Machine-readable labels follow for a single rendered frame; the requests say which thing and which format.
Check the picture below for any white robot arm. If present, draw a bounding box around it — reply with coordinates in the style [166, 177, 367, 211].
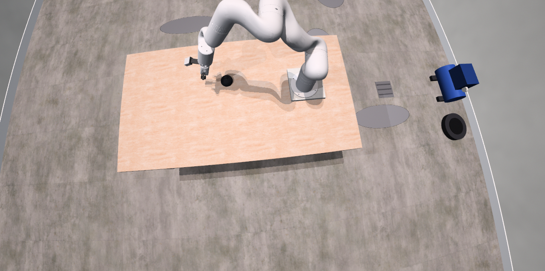
[184, 0, 328, 98]

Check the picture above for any black dome-shaped bell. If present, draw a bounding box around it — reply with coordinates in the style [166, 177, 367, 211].
[221, 75, 233, 87]

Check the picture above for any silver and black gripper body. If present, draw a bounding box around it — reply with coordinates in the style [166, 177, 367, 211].
[200, 66, 209, 75]

